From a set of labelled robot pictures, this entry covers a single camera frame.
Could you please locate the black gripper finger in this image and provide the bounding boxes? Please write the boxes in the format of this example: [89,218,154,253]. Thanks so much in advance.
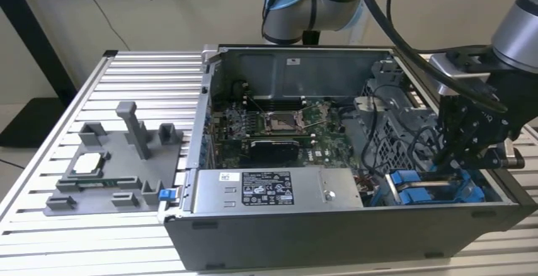
[453,102,495,171]
[436,94,465,173]

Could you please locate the black disk wire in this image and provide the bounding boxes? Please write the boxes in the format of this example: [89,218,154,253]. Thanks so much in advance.
[408,124,442,167]

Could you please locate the hard disk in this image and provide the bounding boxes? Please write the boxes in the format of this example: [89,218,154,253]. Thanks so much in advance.
[386,168,485,193]

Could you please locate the grey perforated drive cage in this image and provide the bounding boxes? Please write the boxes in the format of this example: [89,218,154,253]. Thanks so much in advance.
[357,58,442,179]

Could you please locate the green motherboard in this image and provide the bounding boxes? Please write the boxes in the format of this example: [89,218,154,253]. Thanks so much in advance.
[206,98,364,170]

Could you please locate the metal socket cover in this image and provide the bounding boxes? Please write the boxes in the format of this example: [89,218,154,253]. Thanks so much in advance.
[301,103,334,129]

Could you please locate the silver power supply unit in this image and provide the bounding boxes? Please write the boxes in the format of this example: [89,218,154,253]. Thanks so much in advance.
[191,167,365,212]

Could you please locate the CPU socket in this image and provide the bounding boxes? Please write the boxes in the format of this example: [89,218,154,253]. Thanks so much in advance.
[262,109,305,133]

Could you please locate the black RAM slots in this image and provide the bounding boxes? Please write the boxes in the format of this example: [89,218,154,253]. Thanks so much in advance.
[245,95,308,112]

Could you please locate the black graphics card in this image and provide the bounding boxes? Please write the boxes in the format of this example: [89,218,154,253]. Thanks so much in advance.
[249,139,301,168]

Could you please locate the thin locking lever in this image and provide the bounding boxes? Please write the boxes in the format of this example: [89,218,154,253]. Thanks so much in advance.
[248,95,268,113]

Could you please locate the black open PC case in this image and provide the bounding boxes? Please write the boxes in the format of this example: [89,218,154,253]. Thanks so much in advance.
[158,43,538,272]

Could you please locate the grey parts rack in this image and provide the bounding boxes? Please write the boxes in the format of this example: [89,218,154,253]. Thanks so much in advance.
[45,101,185,217]

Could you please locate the green RAM stick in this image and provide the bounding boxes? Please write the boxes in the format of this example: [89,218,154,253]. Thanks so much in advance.
[79,178,129,189]

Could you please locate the silver CPU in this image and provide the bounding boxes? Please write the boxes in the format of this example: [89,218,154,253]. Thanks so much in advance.
[70,152,107,175]

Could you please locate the black stand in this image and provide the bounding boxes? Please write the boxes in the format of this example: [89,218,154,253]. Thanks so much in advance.
[0,0,79,148]

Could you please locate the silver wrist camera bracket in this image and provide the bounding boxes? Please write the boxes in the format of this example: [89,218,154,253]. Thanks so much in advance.
[428,52,493,96]

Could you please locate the long black wire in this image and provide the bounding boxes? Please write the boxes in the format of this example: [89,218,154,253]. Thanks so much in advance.
[361,84,398,176]

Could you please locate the thick black cable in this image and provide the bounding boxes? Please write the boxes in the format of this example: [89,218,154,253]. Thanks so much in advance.
[356,0,509,113]

